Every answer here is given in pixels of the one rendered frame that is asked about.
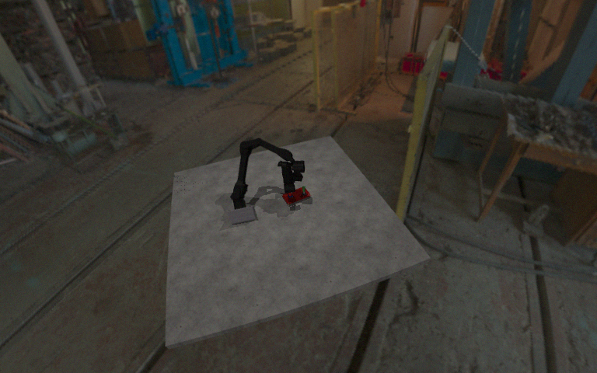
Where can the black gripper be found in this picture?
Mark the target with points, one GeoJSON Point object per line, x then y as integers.
{"type": "Point", "coordinates": [288, 183]}

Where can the red circuit board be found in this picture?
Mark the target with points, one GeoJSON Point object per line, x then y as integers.
{"type": "Point", "coordinates": [299, 194]}

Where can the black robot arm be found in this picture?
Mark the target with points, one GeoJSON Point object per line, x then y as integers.
{"type": "Point", "coordinates": [246, 148]}

